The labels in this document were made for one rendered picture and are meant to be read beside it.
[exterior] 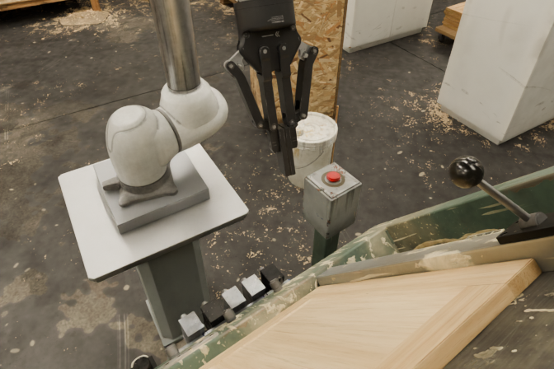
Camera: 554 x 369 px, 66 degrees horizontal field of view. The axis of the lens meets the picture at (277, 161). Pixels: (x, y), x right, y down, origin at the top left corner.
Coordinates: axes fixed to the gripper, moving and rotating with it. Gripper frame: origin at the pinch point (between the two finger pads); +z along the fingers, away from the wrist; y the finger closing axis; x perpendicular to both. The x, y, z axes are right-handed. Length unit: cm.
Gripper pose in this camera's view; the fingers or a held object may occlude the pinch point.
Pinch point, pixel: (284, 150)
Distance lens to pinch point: 59.7
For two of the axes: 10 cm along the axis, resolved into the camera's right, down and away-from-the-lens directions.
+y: 9.4, -2.3, 2.5
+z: 1.4, 9.3, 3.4
